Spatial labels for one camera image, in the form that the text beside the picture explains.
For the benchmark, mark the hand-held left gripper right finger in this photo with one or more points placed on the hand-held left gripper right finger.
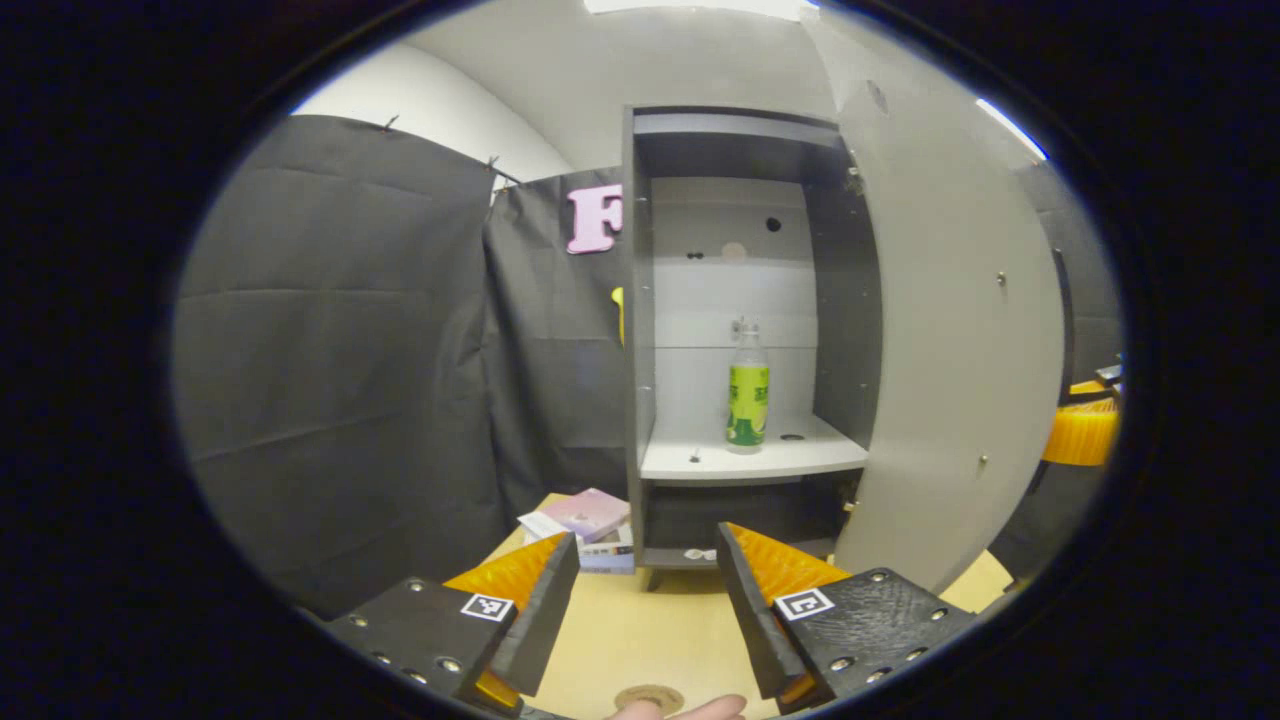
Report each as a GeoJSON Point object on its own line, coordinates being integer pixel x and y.
{"type": "Point", "coordinates": [745, 610]}

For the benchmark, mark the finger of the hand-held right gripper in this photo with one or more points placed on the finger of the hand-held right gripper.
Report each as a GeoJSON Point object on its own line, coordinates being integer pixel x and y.
{"type": "Point", "coordinates": [1080, 435]}
{"type": "Point", "coordinates": [1098, 384]}

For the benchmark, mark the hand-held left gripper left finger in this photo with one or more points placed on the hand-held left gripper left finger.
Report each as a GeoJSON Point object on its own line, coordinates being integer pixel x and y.
{"type": "Point", "coordinates": [545, 610]}

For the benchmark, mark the round brown coaster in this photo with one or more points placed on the round brown coaster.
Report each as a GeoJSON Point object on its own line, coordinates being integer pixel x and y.
{"type": "Point", "coordinates": [645, 695]}

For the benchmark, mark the grey cabinet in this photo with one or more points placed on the grey cabinet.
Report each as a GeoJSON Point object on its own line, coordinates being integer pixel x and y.
{"type": "Point", "coordinates": [700, 462]}

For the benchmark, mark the beige cabinet door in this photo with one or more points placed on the beige cabinet door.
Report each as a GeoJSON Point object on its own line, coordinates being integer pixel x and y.
{"type": "Point", "coordinates": [940, 350]}

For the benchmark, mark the green label clear bottle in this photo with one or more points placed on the green label clear bottle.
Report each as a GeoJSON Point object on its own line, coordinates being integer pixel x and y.
{"type": "Point", "coordinates": [748, 400]}

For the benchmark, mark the white book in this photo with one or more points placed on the white book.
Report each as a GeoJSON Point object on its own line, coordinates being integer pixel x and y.
{"type": "Point", "coordinates": [540, 525]}

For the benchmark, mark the ceiling light panel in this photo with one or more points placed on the ceiling light panel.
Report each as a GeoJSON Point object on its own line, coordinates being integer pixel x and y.
{"type": "Point", "coordinates": [700, 5]}
{"type": "Point", "coordinates": [1012, 128]}

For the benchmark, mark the black backdrop cloth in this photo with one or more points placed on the black backdrop cloth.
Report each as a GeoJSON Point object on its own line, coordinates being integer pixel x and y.
{"type": "Point", "coordinates": [330, 350]}

